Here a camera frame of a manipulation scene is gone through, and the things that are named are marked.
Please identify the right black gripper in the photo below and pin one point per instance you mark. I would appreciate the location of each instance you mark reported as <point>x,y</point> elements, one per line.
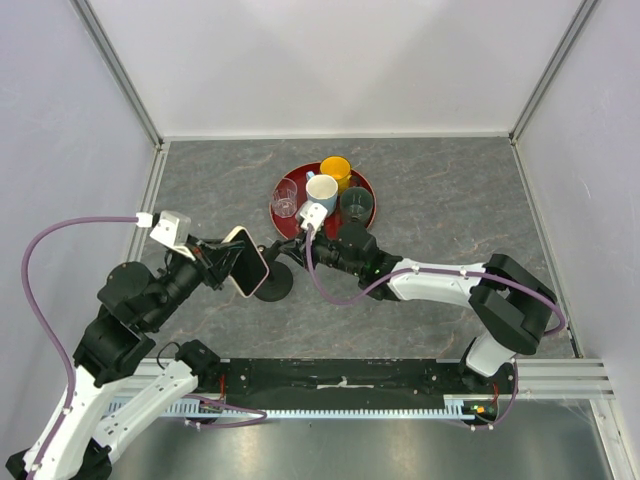
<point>297,249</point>

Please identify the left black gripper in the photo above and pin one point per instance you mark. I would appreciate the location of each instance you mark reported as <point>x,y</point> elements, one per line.
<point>215,259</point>

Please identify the phone with pink case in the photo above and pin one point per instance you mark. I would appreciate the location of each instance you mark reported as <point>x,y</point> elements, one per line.
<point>250,270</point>

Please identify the black phone stand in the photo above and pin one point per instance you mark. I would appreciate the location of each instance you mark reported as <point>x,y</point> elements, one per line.
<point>279,282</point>

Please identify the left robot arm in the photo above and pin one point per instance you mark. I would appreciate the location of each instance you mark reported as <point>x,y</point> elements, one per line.
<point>80,440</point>

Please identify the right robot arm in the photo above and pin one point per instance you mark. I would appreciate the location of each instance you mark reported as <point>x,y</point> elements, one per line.
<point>516,309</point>

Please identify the red round tray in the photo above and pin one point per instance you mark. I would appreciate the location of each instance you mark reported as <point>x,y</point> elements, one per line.
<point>288,226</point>

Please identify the clear plastic cup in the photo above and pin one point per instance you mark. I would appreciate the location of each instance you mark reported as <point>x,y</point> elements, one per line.
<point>284,198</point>

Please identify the light blue mug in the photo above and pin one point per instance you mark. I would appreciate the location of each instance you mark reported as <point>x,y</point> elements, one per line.
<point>322,189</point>

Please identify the dark green glass mug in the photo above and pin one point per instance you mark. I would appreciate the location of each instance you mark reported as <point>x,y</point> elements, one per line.
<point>356,204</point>

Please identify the yellow mug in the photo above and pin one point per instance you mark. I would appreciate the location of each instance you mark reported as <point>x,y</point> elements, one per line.
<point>339,168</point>

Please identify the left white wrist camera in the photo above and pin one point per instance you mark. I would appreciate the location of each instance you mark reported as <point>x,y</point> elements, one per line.
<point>168,228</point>

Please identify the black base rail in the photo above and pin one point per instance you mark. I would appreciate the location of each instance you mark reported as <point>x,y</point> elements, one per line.
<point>355,384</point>

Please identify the slotted cable duct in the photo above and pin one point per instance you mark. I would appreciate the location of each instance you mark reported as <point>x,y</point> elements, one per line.
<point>198,408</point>

